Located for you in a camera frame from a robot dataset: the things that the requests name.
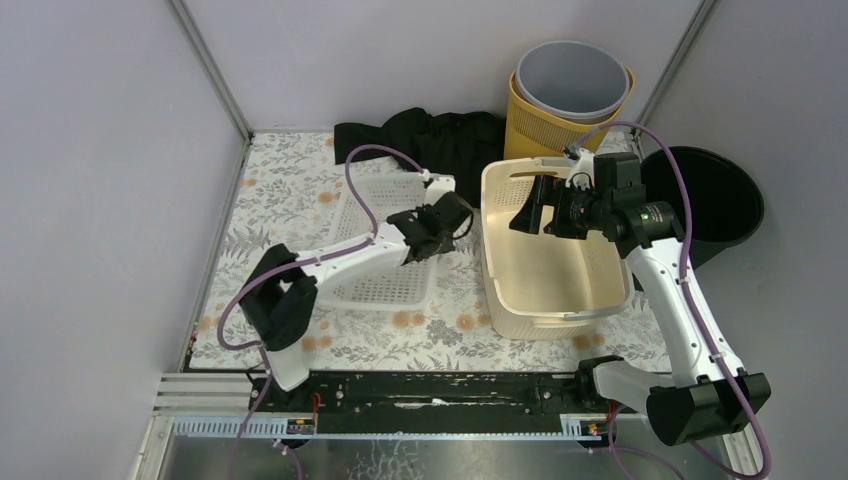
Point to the yellow wastebasket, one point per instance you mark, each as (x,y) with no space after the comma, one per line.
(533,132)

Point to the cream plastic basket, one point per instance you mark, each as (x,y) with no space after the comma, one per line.
(539,287)

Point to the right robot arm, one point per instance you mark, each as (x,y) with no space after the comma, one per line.
(709,393)

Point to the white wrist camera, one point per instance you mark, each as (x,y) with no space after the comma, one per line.
(581,174)
(435,186)

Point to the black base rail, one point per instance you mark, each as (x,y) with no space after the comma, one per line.
(430,403)

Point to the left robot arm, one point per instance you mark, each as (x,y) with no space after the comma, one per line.
(279,297)

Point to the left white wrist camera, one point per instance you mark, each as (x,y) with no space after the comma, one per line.
(435,186)

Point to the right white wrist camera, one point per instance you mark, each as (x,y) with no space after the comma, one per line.
(581,174)

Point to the floral tablecloth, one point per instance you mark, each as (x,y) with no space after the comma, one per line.
(289,191)

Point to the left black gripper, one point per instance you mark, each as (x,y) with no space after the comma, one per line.
(437,221)

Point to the grey plastic bin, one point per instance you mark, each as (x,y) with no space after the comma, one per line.
(573,80)

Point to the black round bucket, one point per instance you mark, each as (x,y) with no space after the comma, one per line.
(727,205)

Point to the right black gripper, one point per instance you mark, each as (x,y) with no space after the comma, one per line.
(549,191)

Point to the white perforated plastic basket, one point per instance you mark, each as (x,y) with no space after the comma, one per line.
(407,287)

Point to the black cloth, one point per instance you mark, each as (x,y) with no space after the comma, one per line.
(456,144)

